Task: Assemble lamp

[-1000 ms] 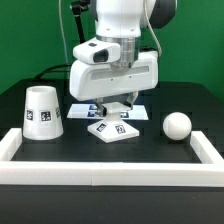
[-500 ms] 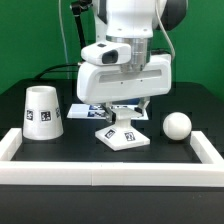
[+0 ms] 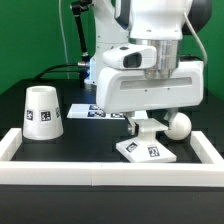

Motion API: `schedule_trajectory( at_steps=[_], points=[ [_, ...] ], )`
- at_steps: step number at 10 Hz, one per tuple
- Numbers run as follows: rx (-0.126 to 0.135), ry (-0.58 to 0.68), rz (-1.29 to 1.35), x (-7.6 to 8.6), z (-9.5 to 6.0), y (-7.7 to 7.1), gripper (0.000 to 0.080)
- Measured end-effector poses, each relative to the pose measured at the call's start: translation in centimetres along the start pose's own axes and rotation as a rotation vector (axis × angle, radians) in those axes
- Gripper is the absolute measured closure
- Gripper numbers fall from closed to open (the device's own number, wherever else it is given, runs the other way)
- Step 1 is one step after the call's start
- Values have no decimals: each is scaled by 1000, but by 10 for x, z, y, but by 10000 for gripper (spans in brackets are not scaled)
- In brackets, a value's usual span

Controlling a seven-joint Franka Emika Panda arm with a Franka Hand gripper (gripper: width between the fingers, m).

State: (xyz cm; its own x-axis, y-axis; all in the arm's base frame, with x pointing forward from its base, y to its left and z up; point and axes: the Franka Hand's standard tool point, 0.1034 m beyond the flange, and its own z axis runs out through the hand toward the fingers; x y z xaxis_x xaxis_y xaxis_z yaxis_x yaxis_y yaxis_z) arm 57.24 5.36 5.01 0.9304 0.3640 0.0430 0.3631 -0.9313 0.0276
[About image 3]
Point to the white lamp shade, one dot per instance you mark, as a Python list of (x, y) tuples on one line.
[(42, 117)]

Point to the white lamp bulb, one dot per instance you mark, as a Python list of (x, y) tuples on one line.
[(179, 128)]

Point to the white marker sheet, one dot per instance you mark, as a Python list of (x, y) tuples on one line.
[(92, 111)]

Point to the white lamp base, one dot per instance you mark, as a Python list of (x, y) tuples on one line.
[(145, 148)]

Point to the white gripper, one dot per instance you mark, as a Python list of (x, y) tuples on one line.
[(130, 90)]

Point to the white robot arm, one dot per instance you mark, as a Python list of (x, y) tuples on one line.
[(147, 73)]

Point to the white U-shaped frame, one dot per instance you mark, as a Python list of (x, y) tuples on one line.
[(209, 172)]

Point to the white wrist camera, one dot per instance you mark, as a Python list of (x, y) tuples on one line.
[(131, 56)]

